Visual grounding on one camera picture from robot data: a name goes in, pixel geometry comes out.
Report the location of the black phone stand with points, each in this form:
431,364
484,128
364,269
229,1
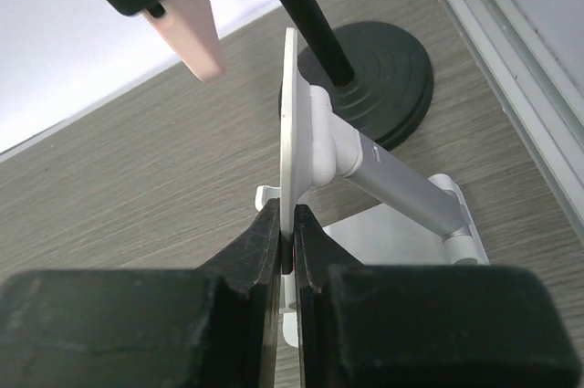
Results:
379,76

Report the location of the pink phone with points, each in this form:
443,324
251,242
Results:
188,27

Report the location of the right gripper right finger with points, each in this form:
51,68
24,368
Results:
422,325

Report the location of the white phone stand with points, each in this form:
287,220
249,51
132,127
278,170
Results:
417,221

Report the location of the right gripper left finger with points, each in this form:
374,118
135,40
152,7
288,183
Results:
210,326

